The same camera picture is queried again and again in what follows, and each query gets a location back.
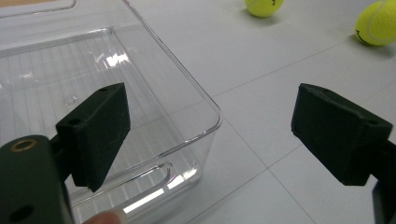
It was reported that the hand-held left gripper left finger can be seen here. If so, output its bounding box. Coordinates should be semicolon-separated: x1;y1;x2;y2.
55;82;132;193

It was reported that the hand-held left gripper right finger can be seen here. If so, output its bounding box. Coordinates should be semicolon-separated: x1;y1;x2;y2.
290;82;394;187

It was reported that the yellow tennis ball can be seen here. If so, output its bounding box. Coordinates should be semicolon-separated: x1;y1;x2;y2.
354;0;396;47
244;0;285;19

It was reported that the clear plastic container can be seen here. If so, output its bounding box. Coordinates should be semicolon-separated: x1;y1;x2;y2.
0;0;223;224

